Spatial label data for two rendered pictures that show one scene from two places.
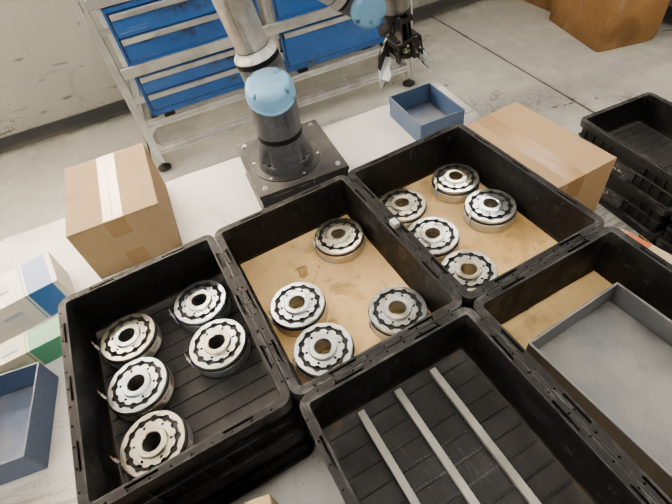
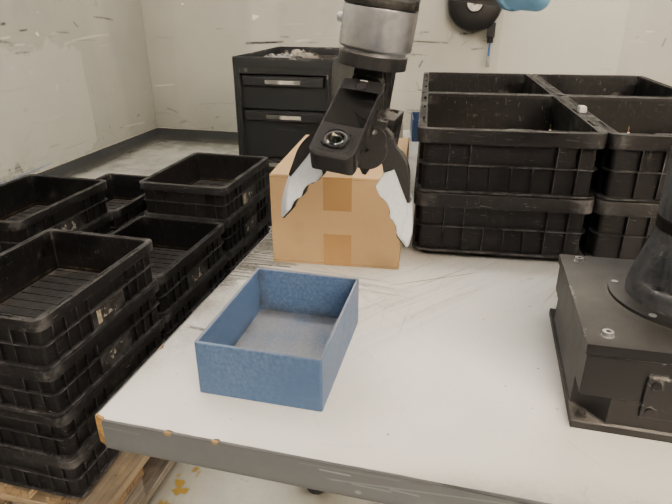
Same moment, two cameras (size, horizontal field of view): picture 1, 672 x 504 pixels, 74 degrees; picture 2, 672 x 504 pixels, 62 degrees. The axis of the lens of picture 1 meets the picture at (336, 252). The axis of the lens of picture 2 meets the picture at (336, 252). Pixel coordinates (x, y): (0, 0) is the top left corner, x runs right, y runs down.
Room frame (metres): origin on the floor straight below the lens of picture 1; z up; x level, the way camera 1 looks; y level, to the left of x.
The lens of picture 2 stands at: (1.73, -0.01, 1.12)
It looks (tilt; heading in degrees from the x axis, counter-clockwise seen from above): 24 degrees down; 208
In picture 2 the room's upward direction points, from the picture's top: straight up
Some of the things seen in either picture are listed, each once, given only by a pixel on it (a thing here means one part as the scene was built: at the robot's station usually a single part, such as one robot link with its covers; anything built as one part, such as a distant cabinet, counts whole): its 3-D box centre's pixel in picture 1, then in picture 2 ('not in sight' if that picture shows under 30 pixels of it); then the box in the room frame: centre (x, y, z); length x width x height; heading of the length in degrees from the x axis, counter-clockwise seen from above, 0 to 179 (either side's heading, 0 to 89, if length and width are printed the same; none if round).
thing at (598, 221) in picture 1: (462, 199); (498, 115); (0.62, -0.26, 0.92); 0.40 x 0.30 x 0.02; 20
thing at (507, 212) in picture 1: (490, 205); not in sight; (0.64, -0.33, 0.86); 0.10 x 0.10 x 0.01
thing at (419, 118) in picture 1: (425, 112); (285, 330); (1.22, -0.36, 0.74); 0.20 x 0.15 x 0.07; 15
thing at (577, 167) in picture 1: (520, 171); (346, 194); (0.81, -0.48, 0.78); 0.30 x 0.22 x 0.16; 20
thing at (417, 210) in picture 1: (401, 204); not in sight; (0.70, -0.16, 0.86); 0.10 x 0.10 x 0.01
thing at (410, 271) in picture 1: (329, 284); (658, 147); (0.52, 0.02, 0.87); 0.40 x 0.30 x 0.11; 20
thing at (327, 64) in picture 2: not in sight; (304, 146); (-0.64, -1.48, 0.45); 0.60 x 0.45 x 0.90; 14
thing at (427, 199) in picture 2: not in sight; (488, 193); (0.62, -0.26, 0.76); 0.40 x 0.30 x 0.12; 20
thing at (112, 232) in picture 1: (123, 207); not in sight; (0.99, 0.54, 0.78); 0.30 x 0.22 x 0.16; 16
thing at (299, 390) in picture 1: (325, 267); (664, 120); (0.52, 0.02, 0.92); 0.40 x 0.30 x 0.02; 20
